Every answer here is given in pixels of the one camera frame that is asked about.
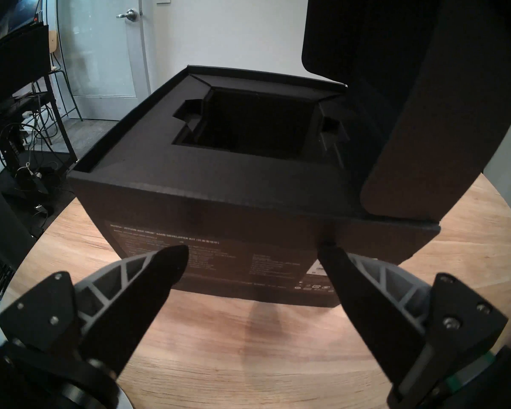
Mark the wooden seat metal chair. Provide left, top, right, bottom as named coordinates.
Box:
left=47, top=29, right=84, bottom=121

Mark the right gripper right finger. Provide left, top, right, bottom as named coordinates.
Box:
left=318, top=244, right=509, bottom=397

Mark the black equipment cart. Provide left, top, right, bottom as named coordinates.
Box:
left=0, top=24, right=80, bottom=238

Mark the glass door with metal frame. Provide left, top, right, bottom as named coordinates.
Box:
left=55, top=0, right=154, bottom=111

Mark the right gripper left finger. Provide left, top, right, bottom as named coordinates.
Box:
left=0, top=244, right=190, bottom=389

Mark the black cardboard box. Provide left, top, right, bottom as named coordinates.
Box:
left=66, top=0, right=511, bottom=308

